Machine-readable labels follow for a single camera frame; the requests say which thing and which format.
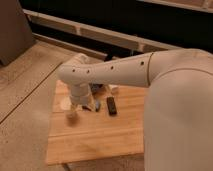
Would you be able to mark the dark ceramic bowl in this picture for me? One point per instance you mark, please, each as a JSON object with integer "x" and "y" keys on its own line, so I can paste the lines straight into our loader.
{"x": 95, "y": 88}

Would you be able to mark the white window frame rail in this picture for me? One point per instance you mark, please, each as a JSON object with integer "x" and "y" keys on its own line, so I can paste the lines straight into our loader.
{"x": 99, "y": 34}

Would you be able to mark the blue sponge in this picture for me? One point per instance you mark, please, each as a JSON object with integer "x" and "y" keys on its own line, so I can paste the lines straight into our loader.
{"x": 97, "y": 105}

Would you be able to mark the white paper cup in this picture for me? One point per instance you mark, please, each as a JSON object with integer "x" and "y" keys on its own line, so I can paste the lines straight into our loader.
{"x": 69, "y": 109}

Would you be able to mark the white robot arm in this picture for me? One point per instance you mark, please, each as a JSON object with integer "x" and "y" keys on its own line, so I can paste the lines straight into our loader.
{"x": 178, "y": 109}

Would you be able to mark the black rectangular block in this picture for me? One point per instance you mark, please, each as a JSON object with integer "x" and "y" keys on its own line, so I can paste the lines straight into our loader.
{"x": 111, "y": 106}

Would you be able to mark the grey cabinet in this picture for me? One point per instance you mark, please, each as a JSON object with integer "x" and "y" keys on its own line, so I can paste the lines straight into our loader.
{"x": 15, "y": 33}

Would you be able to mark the wooden table board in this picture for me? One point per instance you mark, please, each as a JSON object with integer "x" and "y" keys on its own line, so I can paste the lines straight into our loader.
{"x": 97, "y": 135}

